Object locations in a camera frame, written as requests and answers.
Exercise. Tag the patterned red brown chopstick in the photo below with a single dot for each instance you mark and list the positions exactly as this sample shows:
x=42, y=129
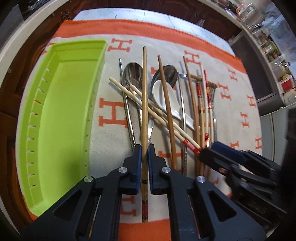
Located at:
x=201, y=113

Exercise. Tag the pale chopstick red pattern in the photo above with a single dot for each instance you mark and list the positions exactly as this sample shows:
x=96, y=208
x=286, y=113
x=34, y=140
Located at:
x=208, y=101

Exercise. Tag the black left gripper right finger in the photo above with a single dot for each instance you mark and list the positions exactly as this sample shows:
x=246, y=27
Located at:
x=197, y=209

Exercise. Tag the pale bamboo chopstick red tip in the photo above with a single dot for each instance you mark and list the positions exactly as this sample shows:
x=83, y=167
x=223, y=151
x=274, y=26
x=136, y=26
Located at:
x=154, y=114

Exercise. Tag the white red labelled jar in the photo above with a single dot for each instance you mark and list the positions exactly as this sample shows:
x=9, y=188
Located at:
x=287, y=82

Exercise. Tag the dark brown wooden chopstick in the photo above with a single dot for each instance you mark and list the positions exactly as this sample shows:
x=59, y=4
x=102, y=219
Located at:
x=169, y=115

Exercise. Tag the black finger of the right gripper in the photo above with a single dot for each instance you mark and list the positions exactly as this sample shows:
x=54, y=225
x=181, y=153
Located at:
x=215, y=160

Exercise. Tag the brown wooden chopstick right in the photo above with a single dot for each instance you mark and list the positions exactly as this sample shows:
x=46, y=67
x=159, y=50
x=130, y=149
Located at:
x=195, y=117

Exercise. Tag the steel chopstick left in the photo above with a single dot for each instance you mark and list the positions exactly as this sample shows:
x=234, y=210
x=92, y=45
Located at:
x=127, y=108

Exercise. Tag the steel chopstick right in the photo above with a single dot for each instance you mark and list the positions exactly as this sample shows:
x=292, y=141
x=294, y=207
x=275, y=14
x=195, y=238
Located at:
x=184, y=158

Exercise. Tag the light wood chopstick red end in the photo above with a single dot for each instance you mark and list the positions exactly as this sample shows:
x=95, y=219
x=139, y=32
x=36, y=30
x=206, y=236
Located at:
x=145, y=116

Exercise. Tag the steel fork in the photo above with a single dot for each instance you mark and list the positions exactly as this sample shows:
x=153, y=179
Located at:
x=213, y=87

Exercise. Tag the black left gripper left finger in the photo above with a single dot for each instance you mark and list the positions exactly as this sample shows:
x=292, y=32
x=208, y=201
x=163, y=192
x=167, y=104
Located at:
x=91, y=209

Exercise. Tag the dark oven appliance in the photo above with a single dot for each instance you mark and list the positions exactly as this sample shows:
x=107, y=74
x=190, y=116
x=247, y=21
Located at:
x=259, y=72

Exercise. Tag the orange beige H-pattern cloth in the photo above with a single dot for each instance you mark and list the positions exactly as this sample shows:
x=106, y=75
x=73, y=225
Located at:
x=235, y=108

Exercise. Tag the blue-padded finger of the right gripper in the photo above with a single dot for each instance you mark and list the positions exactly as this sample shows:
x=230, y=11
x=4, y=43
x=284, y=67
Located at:
x=233, y=154

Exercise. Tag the steel chopstick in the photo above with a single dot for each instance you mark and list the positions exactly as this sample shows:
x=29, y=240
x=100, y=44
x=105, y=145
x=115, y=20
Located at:
x=184, y=158
x=127, y=108

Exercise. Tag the green plastic utensil tray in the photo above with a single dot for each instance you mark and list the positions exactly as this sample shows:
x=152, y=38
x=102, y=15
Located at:
x=55, y=124

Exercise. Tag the large steel spoon left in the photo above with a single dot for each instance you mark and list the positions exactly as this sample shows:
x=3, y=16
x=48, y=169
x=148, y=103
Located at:
x=132, y=74

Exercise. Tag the steel ladle spoon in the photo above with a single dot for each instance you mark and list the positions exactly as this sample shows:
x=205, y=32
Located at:
x=171, y=78

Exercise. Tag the wood-handled small steel spoon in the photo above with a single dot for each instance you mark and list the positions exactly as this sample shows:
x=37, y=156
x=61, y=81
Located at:
x=194, y=77

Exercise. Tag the white ceramic soup spoon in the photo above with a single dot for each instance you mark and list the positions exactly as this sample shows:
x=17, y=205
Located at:
x=176, y=110

